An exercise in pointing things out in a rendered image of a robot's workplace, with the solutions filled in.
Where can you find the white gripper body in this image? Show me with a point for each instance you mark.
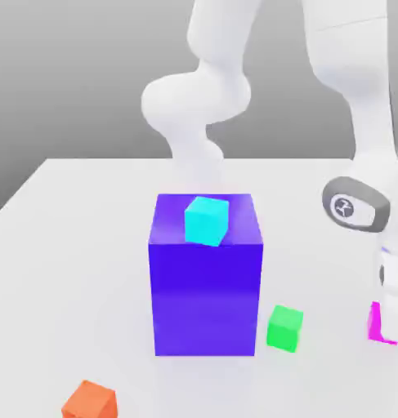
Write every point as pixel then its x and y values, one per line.
pixel 394 281

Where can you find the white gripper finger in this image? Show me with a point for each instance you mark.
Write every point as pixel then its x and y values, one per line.
pixel 394 316

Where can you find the small magenta cube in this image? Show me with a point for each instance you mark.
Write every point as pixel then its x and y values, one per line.
pixel 373 323

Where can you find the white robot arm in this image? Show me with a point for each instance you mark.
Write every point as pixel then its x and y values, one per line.
pixel 349 65

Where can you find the small green cube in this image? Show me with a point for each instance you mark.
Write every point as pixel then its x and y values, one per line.
pixel 283 329

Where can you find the small cyan cube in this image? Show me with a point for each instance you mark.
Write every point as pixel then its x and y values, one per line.
pixel 205 222

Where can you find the small orange cube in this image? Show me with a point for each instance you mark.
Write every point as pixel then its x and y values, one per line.
pixel 90 401

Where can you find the large purple box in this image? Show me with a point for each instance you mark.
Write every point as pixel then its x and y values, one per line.
pixel 205 294

